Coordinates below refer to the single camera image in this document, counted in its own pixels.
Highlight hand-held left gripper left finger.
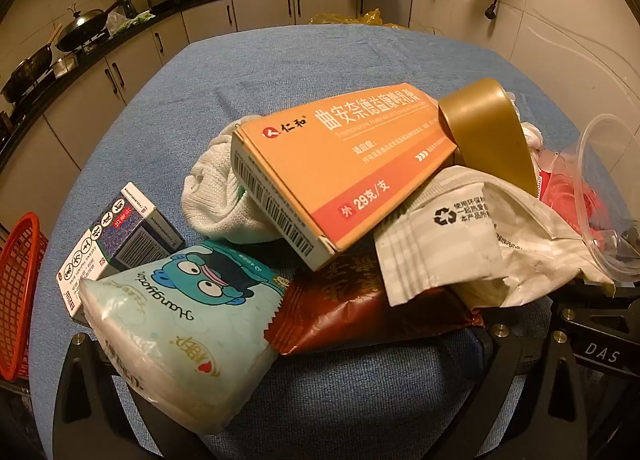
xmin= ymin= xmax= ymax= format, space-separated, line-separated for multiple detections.
xmin=52 ymin=332 xmax=221 ymax=460

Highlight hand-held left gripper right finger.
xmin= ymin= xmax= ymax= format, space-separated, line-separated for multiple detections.
xmin=415 ymin=322 xmax=593 ymax=460

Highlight clear plastic cup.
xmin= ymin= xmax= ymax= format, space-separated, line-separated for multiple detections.
xmin=550 ymin=112 xmax=640 ymax=286

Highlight white plastic wrapper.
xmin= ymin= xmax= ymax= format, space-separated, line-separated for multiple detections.
xmin=374 ymin=165 xmax=616 ymax=308

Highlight red plastic basket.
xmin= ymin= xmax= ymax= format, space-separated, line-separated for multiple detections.
xmin=0 ymin=212 xmax=50 ymax=381

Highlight light blue tissue packet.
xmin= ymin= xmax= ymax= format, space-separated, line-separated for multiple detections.
xmin=79 ymin=240 xmax=291 ymax=436

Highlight brown snack wrapper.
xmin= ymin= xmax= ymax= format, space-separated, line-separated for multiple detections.
xmin=263 ymin=252 xmax=486 ymax=356

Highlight gold bottle cap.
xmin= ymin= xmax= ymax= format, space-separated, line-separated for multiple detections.
xmin=439 ymin=79 xmax=540 ymax=198

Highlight small blue white box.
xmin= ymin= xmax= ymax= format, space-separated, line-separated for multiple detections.
xmin=56 ymin=182 xmax=186 ymax=326

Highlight orange medicine box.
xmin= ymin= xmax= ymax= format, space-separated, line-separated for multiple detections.
xmin=231 ymin=77 xmax=458 ymax=272

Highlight white sock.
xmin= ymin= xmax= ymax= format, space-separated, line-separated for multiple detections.
xmin=182 ymin=115 xmax=293 ymax=243

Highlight blue tablecloth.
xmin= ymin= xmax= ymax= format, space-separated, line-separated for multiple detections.
xmin=37 ymin=25 xmax=640 ymax=460

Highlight yellow plastic bag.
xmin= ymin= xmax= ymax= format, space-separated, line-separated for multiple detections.
xmin=307 ymin=9 xmax=386 ymax=28

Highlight grey kitchen cabinets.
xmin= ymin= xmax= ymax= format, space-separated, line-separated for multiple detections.
xmin=0 ymin=0 xmax=416 ymax=251

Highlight black frying pan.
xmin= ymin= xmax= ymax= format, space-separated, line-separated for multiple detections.
xmin=0 ymin=42 xmax=56 ymax=103

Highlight black wok with lid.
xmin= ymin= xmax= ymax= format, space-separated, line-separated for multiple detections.
xmin=55 ymin=0 xmax=132 ymax=52

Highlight green vegetables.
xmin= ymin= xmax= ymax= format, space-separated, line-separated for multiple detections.
xmin=107 ymin=12 xmax=153 ymax=36

